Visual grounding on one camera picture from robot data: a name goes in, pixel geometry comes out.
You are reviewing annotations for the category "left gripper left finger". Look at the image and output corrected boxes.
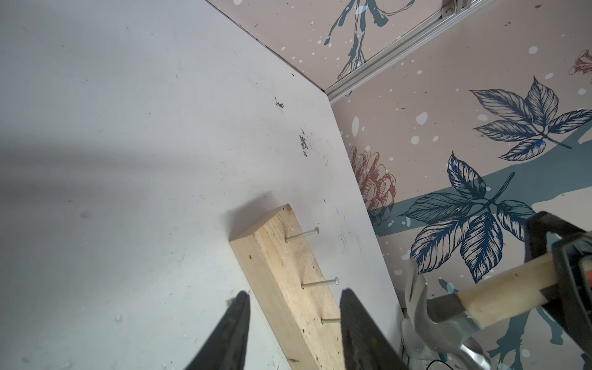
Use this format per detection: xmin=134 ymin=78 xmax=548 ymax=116
xmin=186 ymin=291 xmax=251 ymax=370

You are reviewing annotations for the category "steel nail near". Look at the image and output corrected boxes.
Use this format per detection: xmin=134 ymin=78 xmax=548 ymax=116
xmin=321 ymin=318 xmax=341 ymax=325

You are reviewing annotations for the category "steel nail middle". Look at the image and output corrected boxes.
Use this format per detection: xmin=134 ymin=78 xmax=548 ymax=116
xmin=301 ymin=277 xmax=339 ymax=289

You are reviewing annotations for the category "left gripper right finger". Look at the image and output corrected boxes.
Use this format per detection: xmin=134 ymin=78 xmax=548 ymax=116
xmin=339 ymin=288 xmax=408 ymax=370

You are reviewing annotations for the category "steel nail far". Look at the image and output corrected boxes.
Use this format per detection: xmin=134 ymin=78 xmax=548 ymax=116
xmin=285 ymin=227 xmax=320 ymax=242

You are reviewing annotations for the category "wooden handle claw hammer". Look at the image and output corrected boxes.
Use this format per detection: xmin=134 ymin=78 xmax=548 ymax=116
xmin=405 ymin=253 xmax=558 ymax=369

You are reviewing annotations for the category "steel nail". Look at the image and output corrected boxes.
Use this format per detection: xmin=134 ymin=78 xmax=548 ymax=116
xmin=321 ymin=318 xmax=341 ymax=325
xmin=285 ymin=227 xmax=320 ymax=242
xmin=301 ymin=277 xmax=339 ymax=289

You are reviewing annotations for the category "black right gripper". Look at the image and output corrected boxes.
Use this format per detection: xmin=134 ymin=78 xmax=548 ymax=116
xmin=524 ymin=211 xmax=591 ymax=356

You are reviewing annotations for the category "pale wooden block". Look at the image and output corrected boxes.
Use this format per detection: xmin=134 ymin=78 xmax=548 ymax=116
xmin=230 ymin=204 xmax=345 ymax=369

